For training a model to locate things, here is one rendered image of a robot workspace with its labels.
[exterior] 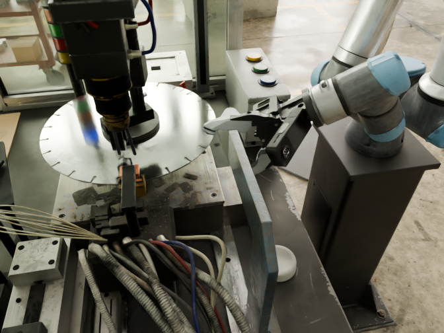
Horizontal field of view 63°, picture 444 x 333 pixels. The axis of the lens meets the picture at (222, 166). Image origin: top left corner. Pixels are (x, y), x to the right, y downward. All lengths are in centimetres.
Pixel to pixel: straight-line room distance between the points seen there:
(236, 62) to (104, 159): 54
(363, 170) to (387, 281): 83
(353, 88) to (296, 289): 37
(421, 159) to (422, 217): 98
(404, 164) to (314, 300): 47
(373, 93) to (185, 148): 33
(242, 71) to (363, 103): 44
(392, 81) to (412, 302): 119
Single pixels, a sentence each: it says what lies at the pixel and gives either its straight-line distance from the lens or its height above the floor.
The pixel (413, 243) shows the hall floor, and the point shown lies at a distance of 190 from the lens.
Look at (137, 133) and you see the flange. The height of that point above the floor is 96.
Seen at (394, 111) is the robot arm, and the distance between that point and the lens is 73.
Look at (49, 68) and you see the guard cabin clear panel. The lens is 121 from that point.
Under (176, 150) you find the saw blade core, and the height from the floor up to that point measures 95.
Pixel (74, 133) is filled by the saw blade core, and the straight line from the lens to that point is 74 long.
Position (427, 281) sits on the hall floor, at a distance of 179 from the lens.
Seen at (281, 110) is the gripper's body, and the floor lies 97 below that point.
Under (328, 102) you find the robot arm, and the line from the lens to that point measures 66.
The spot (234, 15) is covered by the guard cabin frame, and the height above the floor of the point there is 99.
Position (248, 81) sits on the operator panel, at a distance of 96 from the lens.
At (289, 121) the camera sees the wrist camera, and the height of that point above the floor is 99.
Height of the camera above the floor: 135
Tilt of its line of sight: 42 degrees down
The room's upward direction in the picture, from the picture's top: straight up
